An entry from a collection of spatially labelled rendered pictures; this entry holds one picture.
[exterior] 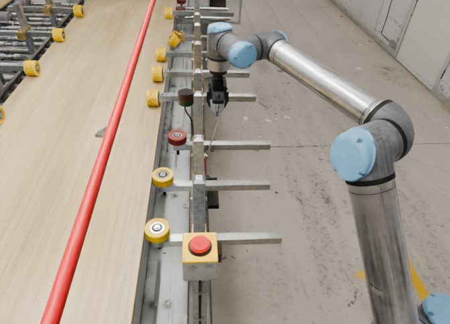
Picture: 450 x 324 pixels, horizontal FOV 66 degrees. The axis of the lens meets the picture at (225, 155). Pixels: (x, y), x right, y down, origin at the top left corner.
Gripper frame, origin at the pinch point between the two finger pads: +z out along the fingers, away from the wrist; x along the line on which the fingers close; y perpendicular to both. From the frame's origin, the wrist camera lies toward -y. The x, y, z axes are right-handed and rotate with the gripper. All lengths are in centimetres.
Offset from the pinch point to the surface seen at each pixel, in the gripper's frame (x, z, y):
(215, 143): 0.0, 14.5, -0.9
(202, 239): 7, -22, -80
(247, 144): -14.0, 14.5, -1.4
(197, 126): 8.0, 1.8, -6.1
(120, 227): 33, 11, -50
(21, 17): 117, -3, 104
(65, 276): 14, -64, -112
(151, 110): 29.9, 10.5, 19.4
